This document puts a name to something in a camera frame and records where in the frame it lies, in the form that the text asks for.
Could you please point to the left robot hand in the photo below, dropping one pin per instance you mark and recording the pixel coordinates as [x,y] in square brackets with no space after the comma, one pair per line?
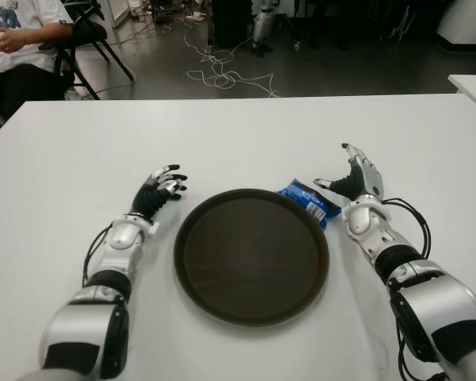
[148,200]

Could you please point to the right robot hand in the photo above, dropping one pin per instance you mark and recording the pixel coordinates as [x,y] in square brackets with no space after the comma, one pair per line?
[361,178]

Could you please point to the blue Oreo packet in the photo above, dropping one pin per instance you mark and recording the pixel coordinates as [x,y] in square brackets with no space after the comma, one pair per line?
[301,194]

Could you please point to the round brown tray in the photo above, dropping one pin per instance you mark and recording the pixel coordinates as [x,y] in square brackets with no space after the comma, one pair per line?
[250,258]

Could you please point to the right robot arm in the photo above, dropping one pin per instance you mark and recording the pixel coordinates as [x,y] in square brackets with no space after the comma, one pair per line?
[432,309]

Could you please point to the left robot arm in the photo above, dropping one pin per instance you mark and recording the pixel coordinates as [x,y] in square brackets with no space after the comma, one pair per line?
[119,238]

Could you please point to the black tripod stand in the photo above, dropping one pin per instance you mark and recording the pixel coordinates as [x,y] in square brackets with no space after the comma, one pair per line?
[297,46]

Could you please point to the black folding chair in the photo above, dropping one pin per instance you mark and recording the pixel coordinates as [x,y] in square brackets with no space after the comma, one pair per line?
[87,28]

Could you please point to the silver white humanoid robot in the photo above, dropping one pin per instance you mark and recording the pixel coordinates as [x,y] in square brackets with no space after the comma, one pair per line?
[262,24]

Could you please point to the white leaning board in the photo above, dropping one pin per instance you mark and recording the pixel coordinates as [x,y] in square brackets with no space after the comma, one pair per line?
[117,12]

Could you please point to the white pillar black base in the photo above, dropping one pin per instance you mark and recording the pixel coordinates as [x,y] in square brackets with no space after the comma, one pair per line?
[468,20]

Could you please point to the black cabinet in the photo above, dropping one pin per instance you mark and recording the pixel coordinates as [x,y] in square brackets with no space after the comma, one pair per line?
[230,24]

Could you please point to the seated person white shirt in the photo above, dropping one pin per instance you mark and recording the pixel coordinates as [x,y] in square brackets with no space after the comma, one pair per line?
[8,59]

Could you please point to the silver folding frame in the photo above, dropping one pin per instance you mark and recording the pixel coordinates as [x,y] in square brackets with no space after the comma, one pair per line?
[400,24]

